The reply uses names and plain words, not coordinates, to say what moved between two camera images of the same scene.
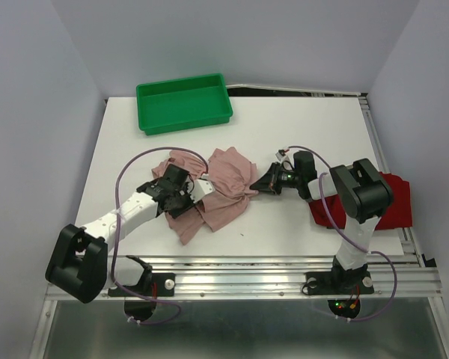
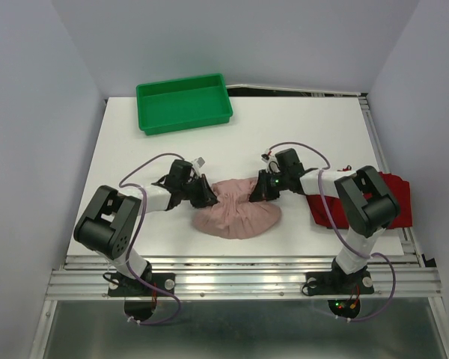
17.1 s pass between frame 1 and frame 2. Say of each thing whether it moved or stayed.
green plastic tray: stayed
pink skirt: moved
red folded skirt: stayed
